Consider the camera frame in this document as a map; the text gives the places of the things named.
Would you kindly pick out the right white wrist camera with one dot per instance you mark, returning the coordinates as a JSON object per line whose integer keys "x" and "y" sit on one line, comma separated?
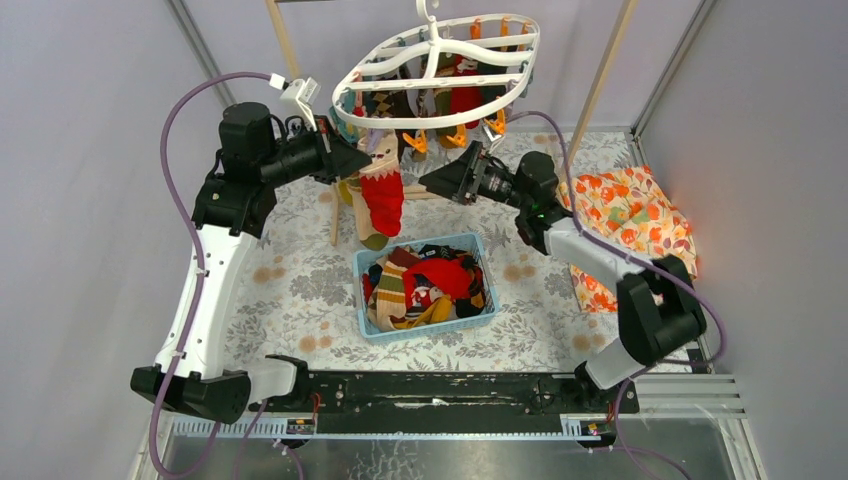
{"x": 493, "y": 139}

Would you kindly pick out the wooden drying rack frame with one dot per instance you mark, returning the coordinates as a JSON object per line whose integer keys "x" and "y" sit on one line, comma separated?
{"x": 569, "y": 153}

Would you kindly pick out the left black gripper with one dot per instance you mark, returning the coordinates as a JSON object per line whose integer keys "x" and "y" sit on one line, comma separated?
{"x": 329, "y": 155}

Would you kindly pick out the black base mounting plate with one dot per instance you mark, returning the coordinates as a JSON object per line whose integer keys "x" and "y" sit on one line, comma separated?
{"x": 449, "y": 403}

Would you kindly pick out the red santa sock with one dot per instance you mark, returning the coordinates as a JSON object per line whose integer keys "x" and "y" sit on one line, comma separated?
{"x": 381, "y": 182}

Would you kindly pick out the argyle dark hanging sock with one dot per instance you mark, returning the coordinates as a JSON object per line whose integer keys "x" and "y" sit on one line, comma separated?
{"x": 388, "y": 104}

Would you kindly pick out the blue plastic basket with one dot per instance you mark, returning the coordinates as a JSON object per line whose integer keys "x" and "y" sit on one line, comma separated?
{"x": 468, "y": 242}

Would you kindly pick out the pile of socks in basket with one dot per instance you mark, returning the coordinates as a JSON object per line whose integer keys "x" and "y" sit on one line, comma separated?
{"x": 411, "y": 288}

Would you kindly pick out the floral table mat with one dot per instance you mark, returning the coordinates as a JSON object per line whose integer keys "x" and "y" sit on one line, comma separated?
{"x": 297, "y": 295}

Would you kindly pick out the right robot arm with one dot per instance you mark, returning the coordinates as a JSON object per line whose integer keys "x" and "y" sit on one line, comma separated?
{"x": 657, "y": 310}

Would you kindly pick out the red hanging sock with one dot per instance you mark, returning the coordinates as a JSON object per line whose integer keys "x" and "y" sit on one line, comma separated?
{"x": 468, "y": 97}

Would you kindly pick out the floral orange cloth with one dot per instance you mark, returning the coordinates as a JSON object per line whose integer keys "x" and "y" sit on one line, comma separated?
{"x": 629, "y": 207}

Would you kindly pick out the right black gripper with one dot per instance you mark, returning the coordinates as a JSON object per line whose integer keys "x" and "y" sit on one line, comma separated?
{"x": 464, "y": 176}

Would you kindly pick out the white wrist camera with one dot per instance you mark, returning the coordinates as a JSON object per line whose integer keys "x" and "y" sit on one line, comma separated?
{"x": 298, "y": 94}
{"x": 493, "y": 139}

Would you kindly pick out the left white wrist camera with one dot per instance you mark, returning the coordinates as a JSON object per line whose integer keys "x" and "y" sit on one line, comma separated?
{"x": 298, "y": 94}

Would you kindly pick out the striped beige brown sock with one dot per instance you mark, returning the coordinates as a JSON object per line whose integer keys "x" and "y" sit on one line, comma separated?
{"x": 367, "y": 235}

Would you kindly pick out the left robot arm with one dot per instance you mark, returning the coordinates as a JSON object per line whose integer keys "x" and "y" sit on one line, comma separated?
{"x": 258, "y": 154}

